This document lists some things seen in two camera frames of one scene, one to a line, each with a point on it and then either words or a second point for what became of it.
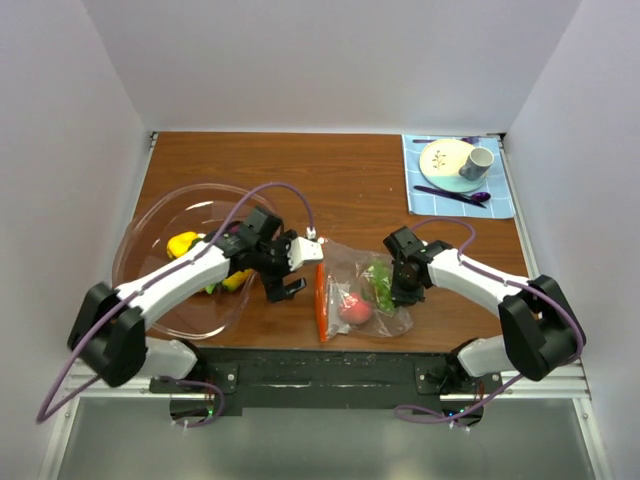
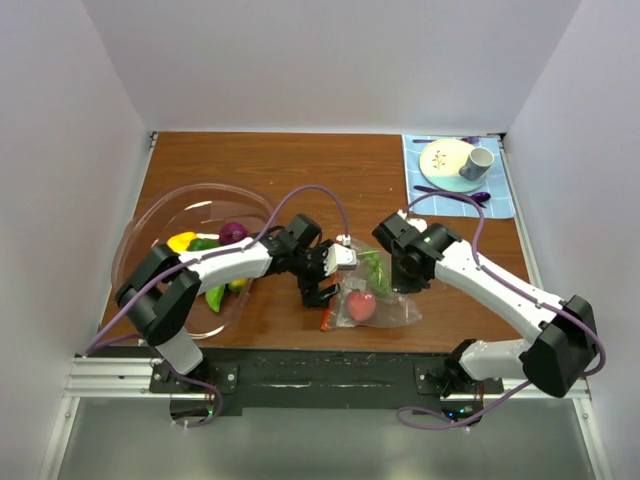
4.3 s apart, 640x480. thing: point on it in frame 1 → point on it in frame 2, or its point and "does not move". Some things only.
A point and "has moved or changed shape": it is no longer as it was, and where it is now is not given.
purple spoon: (479, 197) does not move
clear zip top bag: (354, 293) has moved or changed shape
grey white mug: (478, 164) does not move
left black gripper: (274, 285) → (312, 296)
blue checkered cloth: (498, 184) does not move
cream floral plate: (440, 163) does not move
